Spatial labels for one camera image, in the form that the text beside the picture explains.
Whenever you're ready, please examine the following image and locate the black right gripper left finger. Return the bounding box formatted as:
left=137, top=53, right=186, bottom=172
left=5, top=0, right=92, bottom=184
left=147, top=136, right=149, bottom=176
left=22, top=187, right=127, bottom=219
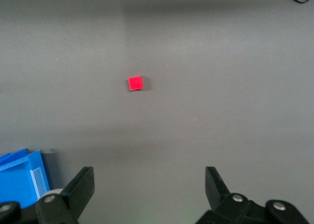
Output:
left=0, top=166, right=96, bottom=224

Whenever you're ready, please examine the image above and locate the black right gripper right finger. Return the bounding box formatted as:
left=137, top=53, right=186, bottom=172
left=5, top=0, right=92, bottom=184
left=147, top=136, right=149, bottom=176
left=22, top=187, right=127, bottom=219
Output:
left=196, top=166, right=310, bottom=224

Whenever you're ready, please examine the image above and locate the red cube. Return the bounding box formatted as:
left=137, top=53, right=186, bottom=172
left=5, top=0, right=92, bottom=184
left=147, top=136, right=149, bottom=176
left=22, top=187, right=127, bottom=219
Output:
left=128, top=75, right=144, bottom=91

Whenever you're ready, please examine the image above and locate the blue plastic storage bin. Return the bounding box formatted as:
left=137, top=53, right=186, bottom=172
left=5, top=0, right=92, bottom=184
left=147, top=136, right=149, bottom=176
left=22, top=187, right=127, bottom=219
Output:
left=0, top=148, right=53, bottom=209

